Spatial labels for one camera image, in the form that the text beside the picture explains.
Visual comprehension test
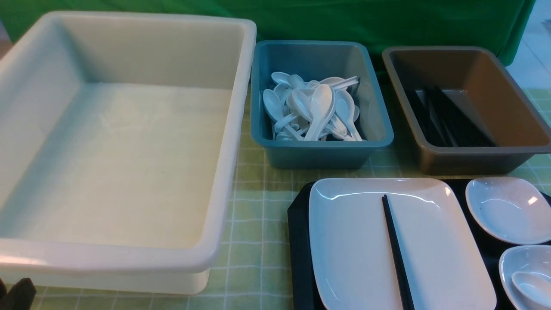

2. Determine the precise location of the large white square plate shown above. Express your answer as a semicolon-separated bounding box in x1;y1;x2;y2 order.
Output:
309;178;497;310

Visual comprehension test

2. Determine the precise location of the black chopstick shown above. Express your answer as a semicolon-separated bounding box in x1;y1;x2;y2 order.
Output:
381;195;415;310

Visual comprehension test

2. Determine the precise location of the white small bowl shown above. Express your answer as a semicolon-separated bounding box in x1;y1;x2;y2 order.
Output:
465;177;551;245
498;245;550;310

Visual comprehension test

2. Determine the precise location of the white soup spoon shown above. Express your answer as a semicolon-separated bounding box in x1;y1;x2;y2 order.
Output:
511;272;551;310
263;90;304;141
304;84;334;141
336;90;362;141

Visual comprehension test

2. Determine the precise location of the teal plastic bin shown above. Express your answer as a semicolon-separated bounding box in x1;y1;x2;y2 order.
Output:
250;40;394;169

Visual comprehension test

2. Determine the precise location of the large white plastic tub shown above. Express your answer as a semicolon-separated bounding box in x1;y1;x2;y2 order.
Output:
0;11;257;295

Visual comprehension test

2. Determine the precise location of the bundle of black chopsticks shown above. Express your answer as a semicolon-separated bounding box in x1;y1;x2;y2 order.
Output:
405;86;496;148

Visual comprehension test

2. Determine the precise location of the brown plastic bin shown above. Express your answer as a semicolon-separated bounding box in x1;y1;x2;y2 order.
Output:
382;46;550;175

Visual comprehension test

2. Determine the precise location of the green backdrop cloth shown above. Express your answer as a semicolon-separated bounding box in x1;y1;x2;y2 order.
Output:
0;0;535;70

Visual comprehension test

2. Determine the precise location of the black object bottom left corner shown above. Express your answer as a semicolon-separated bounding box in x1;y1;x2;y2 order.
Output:
0;277;36;310

